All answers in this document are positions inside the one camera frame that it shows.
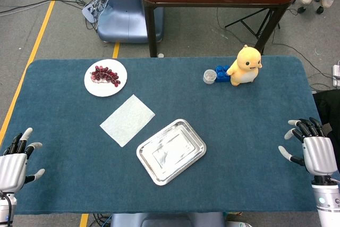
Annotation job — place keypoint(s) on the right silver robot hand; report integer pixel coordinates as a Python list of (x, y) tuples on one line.
[(317, 155)]

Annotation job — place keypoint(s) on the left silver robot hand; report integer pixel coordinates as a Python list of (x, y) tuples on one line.
[(13, 168)]

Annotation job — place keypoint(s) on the white paper sheet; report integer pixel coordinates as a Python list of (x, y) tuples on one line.
[(127, 120)]

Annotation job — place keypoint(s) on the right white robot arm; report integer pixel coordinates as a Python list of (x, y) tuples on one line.
[(328, 205)]

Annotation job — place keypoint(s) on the white round plate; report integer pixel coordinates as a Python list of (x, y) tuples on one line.
[(105, 90)]

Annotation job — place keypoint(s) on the black bag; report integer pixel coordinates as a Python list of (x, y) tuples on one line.
[(328, 107)]

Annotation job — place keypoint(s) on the blue table cloth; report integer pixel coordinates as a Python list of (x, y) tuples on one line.
[(239, 131)]

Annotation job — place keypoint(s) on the white power strip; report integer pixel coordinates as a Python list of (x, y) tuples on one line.
[(336, 75)]

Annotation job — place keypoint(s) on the yellow plush toy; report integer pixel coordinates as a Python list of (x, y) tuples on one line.
[(245, 71)]

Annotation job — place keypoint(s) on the blue building block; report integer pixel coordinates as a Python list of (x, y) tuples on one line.
[(221, 74)]

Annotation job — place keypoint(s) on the red grape bunch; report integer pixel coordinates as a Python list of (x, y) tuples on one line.
[(105, 75)]

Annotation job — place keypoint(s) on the small clear round jar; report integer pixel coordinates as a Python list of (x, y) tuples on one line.
[(209, 76)]

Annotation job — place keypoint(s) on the stainless steel tray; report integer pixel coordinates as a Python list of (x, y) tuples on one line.
[(171, 152)]

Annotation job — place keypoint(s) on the grey blue robot torso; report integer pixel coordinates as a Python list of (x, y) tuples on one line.
[(164, 220)]

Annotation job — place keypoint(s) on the grey power strip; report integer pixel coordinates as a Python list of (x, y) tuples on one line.
[(91, 10)]

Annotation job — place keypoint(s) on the small white floor cap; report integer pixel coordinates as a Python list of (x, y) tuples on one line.
[(160, 55)]

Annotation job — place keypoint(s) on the blue machine base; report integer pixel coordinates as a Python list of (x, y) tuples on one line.
[(125, 19)]

